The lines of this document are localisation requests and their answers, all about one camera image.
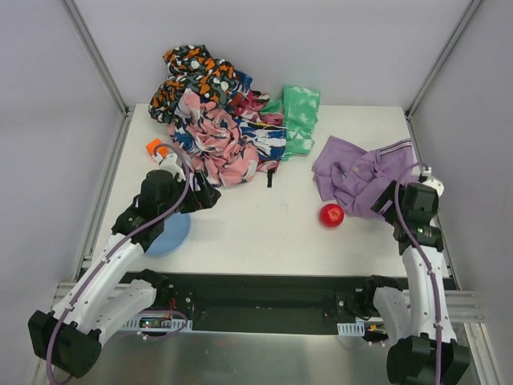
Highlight right white cable duct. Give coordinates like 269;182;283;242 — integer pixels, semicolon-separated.
337;321;366;337

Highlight left white cable duct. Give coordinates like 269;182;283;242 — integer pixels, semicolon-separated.
119;315;192;332

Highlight pink navy patterned cloth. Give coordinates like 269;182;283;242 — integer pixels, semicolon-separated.
168;88;259;187

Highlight white cable duct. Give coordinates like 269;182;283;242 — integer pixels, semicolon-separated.
337;321;366;337
119;315;192;332

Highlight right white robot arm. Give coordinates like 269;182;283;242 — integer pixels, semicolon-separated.
369;181;471;384

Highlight left aluminium frame post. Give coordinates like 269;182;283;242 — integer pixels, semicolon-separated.
59;0;135;117

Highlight aluminium front rail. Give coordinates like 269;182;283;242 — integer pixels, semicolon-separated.
50;282;484;323

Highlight green white tie-dye cloth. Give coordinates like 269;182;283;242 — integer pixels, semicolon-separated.
261;86;321;161

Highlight red apple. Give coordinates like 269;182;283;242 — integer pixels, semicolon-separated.
318;203;345;229

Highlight orange black patterned cloth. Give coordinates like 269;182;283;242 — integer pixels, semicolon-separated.
148;45;239;124

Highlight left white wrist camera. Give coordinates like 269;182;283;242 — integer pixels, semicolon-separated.
153;144;185;181

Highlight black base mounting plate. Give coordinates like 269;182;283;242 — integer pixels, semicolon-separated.
135;270;410;333

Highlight blue white striped cloth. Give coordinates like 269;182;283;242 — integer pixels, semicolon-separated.
228;71;287;172

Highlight blue plastic plate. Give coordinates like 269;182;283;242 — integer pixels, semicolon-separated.
145;213;191;258

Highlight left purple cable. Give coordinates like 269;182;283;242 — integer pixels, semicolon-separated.
44;144;193;385

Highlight purple shirt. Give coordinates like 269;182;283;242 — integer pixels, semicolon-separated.
312;136;414;218

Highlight orange cube block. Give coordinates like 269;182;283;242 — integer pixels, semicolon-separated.
146;139;162;157

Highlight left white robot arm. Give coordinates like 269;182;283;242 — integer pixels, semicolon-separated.
28;169;221;384

